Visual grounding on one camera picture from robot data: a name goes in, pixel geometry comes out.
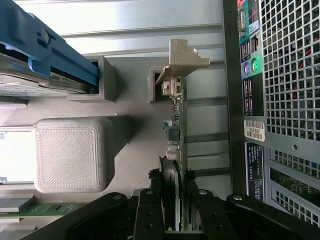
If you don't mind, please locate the white barcode sticker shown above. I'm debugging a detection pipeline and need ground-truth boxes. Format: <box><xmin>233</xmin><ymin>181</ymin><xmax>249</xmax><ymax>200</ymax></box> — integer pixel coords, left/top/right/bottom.
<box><xmin>243</xmin><ymin>119</ymin><xmax>266</xmax><ymax>142</ymax></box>

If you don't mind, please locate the silver hard disk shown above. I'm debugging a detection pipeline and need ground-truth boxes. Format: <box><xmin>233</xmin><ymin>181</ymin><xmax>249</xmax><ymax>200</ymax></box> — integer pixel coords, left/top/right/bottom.
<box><xmin>0</xmin><ymin>47</ymin><xmax>97</xmax><ymax>98</ymax></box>

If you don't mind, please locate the black case label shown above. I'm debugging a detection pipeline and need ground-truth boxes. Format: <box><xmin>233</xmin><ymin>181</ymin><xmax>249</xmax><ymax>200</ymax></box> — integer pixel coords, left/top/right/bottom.
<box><xmin>245</xmin><ymin>140</ymin><xmax>265</xmax><ymax>204</ymax></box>

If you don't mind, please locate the silver CPU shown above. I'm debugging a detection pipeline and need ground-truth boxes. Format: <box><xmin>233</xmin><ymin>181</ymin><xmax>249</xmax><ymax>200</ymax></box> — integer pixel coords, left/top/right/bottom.
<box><xmin>0</xmin><ymin>126</ymin><xmax>36</xmax><ymax>185</ymax></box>

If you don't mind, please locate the grey printed parts rack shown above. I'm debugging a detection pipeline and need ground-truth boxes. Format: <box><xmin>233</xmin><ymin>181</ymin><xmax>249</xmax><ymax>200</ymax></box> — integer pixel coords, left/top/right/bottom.
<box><xmin>0</xmin><ymin>55</ymin><xmax>188</xmax><ymax>240</ymax></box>

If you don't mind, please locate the open black PC case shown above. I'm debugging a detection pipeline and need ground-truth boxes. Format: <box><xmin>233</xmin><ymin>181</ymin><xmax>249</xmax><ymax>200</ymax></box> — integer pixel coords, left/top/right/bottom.
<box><xmin>221</xmin><ymin>0</ymin><xmax>320</xmax><ymax>230</ymax></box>

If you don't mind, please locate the green loose RAM stick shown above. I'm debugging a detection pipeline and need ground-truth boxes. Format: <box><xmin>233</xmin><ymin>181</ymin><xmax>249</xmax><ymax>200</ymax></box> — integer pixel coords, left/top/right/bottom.
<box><xmin>18</xmin><ymin>201</ymin><xmax>87</xmax><ymax>215</ymax></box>

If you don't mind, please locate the blue plastic disk carrier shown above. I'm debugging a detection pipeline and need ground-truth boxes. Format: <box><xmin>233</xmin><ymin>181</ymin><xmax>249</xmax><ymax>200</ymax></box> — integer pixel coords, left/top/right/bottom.
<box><xmin>0</xmin><ymin>0</ymin><xmax>100</xmax><ymax>95</ymax></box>

